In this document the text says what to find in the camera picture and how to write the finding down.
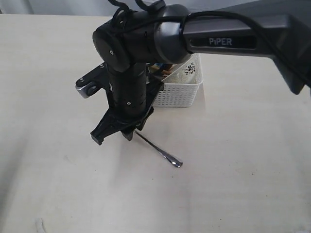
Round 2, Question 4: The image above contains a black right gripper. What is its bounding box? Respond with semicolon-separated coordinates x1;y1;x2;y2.
90;81;163;145

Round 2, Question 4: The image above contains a silver metal fork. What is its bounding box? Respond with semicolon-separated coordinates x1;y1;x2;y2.
135;131;183;168

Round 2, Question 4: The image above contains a blue chips bag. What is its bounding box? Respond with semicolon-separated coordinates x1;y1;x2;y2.
147;63;173;77

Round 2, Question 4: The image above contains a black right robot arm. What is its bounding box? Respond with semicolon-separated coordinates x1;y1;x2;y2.
91;0;311;144

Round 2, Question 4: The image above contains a white plastic woven basket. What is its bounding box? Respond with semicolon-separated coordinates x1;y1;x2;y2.
153;54;203;108

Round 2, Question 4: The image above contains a speckled ceramic bowl with flowers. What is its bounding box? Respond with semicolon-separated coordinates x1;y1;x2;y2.
162;59;196;84

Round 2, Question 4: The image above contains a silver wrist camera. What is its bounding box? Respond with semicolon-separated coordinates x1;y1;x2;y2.
75;63;110;99

